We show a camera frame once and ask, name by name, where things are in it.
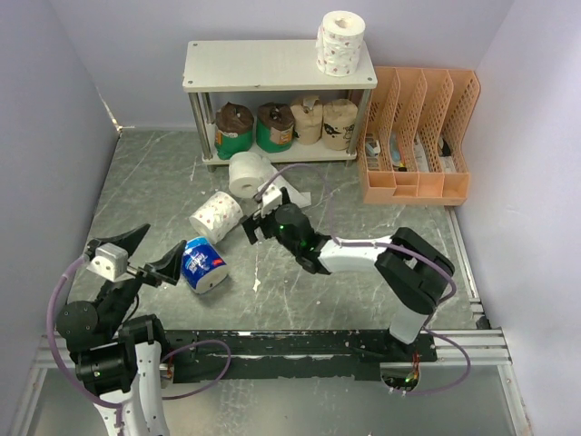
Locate plain white paper roll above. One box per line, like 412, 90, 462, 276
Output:
228, 151, 313, 211

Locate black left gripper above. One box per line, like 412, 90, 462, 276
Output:
85, 223, 183, 337

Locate items in file organizer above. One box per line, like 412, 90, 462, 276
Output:
364, 131, 458, 173

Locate red-dotted paper roll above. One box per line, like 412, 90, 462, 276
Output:
315, 11, 366, 77
189, 191, 243, 244

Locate green roll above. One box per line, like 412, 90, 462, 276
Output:
256, 102, 295, 154
214, 103, 254, 160

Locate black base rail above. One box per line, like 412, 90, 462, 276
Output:
165, 329, 437, 383

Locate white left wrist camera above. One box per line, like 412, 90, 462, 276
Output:
87, 243, 129, 282

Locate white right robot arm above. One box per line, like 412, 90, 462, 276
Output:
242, 203, 457, 362

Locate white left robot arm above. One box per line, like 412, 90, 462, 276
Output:
46, 223, 186, 435

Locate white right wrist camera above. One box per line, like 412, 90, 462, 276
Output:
255, 183, 282, 218

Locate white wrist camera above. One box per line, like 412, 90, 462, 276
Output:
255, 183, 282, 218
87, 243, 129, 282

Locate blue tissue roll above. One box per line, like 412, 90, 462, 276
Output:
181, 236, 230, 294

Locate orange plastic file organizer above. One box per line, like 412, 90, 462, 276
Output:
358, 66, 480, 206

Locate tan paper roll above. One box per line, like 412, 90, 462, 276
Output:
321, 99, 358, 151

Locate tan roll with tail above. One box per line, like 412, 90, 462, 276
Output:
290, 95, 323, 145

